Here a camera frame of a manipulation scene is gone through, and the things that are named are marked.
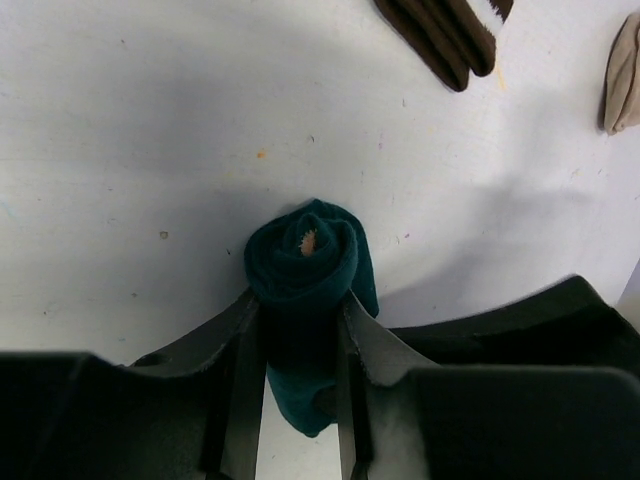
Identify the mustard yellow striped sock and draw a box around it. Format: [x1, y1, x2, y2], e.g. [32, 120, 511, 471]
[375, 0, 514, 92]

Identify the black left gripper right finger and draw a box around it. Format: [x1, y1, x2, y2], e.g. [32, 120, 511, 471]
[337, 276, 639, 479]

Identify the teal sock with red heel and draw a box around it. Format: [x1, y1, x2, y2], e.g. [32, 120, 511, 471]
[244, 199, 379, 438]

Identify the beige red reindeer sock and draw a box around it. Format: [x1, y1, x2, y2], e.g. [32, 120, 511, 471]
[602, 12, 639, 136]

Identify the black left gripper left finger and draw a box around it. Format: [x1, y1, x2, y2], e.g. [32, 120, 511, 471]
[1, 292, 265, 479]

